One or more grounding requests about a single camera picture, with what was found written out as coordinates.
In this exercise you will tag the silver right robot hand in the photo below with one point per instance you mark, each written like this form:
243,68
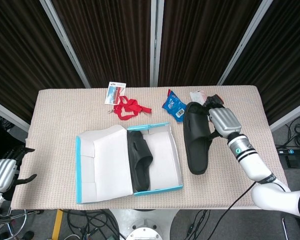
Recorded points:
225,121

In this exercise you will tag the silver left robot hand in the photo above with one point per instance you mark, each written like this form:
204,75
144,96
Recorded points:
1,175

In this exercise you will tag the black rubber slipper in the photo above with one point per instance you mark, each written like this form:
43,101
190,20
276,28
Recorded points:
140,160
196,140

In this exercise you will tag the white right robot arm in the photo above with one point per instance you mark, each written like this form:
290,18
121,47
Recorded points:
255,165

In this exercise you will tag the light blue cardboard shoe box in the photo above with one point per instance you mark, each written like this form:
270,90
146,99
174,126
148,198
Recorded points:
110,162

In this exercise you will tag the white plastic wrapper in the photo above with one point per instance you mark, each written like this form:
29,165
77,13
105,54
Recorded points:
196,96

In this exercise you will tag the chrome stool base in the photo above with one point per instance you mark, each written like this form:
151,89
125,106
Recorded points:
35,212

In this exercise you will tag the blue snack packet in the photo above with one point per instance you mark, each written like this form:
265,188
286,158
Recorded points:
172,103

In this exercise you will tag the black power strip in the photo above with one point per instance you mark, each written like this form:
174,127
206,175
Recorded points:
297,151

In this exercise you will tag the black power adapter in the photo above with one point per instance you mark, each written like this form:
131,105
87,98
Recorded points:
293,162

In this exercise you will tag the dark brown ribbed partition panel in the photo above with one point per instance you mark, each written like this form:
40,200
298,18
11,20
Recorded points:
202,37
285,62
20,50
110,37

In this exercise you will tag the beige woven table cloth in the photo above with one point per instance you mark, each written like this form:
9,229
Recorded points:
65,112

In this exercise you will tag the white printed card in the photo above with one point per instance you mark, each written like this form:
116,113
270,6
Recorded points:
113,93

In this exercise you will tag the white partition base rail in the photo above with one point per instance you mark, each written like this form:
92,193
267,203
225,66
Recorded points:
10,115
290,116

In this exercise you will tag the white metal partition post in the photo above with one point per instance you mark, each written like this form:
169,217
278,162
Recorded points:
245,42
66,45
156,42

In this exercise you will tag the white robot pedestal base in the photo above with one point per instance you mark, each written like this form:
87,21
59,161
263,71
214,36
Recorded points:
145,225

